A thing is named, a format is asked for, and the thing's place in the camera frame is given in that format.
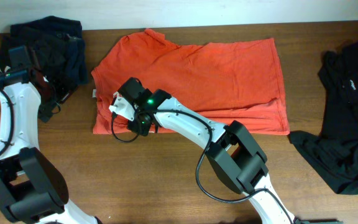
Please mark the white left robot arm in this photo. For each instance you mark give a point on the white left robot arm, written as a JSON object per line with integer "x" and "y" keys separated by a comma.
{"x": 32, "y": 190}

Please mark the black folded garment with stripes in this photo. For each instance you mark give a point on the black folded garment with stripes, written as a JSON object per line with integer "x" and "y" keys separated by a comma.
{"x": 60, "y": 50}

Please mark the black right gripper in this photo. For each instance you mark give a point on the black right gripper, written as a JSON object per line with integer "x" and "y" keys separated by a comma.
{"x": 142, "y": 128}

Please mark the black t-shirt pile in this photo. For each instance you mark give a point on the black t-shirt pile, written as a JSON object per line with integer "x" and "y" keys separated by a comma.
{"x": 333, "y": 154}

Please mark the orange FRAM t-shirt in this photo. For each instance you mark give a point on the orange FRAM t-shirt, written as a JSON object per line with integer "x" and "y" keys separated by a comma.
{"x": 240, "y": 81}

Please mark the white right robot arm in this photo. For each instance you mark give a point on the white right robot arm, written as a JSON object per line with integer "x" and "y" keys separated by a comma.
{"x": 236, "y": 158}

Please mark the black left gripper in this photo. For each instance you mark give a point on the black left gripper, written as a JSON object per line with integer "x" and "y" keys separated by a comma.
{"x": 65, "y": 90}

